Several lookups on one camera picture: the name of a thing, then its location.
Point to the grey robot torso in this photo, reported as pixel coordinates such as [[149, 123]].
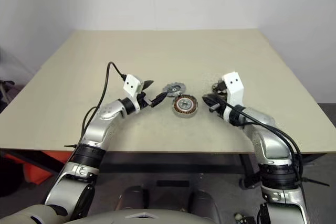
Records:
[[105, 218]]

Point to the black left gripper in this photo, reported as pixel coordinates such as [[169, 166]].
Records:
[[144, 100]]

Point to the small white black device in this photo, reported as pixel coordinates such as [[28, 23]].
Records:
[[242, 218]]

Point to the grey spoked rotor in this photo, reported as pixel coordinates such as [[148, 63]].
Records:
[[172, 89]]

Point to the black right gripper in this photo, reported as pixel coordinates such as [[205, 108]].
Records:
[[220, 87]]

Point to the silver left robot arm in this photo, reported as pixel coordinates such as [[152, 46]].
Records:
[[94, 129]]

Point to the black flat floor plate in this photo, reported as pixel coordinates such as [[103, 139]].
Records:
[[173, 183]]

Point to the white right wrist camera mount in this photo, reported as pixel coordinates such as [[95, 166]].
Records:
[[233, 85]]

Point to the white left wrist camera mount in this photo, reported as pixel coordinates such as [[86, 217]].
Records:
[[132, 84]]

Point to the orange bag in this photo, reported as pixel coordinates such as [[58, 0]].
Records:
[[34, 174]]

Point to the dark rounded shape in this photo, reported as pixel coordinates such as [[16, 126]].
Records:
[[134, 197], [203, 200]]

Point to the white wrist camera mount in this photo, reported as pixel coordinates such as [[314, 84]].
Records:
[[132, 84], [233, 85]]

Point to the grey metal stand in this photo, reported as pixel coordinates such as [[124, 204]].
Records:
[[6, 90]]

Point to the black metal table frame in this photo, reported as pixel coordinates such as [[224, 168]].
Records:
[[248, 166]]

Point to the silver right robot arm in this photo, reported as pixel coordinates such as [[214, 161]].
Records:
[[270, 142]]

